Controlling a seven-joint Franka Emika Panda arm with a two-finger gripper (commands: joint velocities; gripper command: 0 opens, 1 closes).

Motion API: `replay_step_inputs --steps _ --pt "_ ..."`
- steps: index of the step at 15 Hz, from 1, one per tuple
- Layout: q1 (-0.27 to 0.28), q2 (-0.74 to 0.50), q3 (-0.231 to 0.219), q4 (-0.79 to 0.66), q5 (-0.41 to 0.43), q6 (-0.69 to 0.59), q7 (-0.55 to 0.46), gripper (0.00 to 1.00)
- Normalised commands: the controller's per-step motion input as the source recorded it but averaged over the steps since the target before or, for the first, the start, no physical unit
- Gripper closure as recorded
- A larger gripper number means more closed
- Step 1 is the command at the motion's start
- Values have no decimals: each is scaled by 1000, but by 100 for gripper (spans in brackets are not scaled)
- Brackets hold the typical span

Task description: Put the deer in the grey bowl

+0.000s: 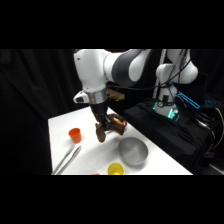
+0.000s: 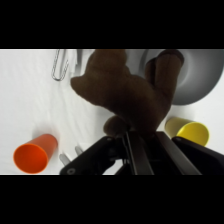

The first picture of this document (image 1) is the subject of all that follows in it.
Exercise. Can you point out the silver metal tongs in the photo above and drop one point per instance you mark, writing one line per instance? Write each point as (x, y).
(68, 159)

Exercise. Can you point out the grey bowl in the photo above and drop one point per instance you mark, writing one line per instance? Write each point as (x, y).
(133, 151)

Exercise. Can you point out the small green light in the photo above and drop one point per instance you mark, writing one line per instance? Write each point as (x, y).
(173, 115)

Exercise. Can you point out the blue light strip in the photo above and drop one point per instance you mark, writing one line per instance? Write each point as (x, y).
(189, 100)

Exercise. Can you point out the brown plush deer toy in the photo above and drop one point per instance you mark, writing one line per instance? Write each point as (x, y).
(116, 126)

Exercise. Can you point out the orange plastic cup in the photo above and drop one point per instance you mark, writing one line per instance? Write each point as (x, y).
(75, 135)

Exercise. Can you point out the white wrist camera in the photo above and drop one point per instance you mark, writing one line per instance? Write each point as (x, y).
(80, 97)

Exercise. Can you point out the yellow plastic cup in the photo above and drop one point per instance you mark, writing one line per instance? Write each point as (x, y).
(115, 169)

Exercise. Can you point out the black robot stand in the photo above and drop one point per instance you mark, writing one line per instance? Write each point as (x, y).
(160, 136)

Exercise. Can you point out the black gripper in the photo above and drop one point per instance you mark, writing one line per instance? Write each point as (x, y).
(99, 109)

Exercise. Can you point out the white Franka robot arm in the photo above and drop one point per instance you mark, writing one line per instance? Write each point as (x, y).
(91, 70)

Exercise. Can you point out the black curtain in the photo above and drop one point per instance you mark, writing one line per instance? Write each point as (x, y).
(26, 106)

